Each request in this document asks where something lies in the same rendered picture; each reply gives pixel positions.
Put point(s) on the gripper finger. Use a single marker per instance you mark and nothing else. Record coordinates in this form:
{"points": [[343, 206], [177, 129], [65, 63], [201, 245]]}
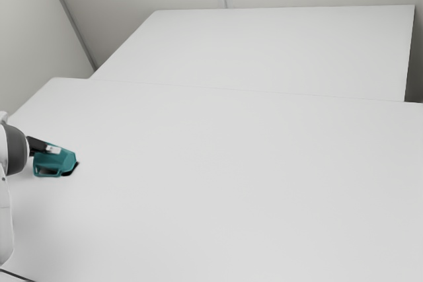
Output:
{"points": [[53, 149]]}

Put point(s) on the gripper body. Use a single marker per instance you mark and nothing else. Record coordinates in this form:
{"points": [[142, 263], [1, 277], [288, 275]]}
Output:
{"points": [[34, 143]]}

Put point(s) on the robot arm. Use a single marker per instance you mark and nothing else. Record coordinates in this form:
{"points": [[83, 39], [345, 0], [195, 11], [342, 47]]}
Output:
{"points": [[11, 153]]}

